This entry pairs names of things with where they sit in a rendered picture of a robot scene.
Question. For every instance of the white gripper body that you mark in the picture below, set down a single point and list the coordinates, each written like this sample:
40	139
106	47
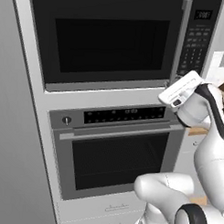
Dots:
181	87

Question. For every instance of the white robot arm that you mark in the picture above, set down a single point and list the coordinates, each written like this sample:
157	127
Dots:
212	163

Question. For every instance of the black microwave oven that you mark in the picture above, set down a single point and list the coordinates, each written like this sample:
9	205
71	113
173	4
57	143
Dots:
199	34

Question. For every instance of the black microwave door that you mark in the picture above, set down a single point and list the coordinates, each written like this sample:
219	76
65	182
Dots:
110	46

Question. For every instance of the oven door with window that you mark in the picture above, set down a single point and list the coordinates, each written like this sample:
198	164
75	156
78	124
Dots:
115	159

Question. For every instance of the steel built-in oven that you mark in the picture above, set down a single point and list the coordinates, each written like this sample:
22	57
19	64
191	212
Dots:
116	117

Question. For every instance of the light grey tall cabinet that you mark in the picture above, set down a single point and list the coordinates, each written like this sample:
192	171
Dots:
96	97

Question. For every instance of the round steel oven knob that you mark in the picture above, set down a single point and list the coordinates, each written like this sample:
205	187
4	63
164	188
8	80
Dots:
67	120

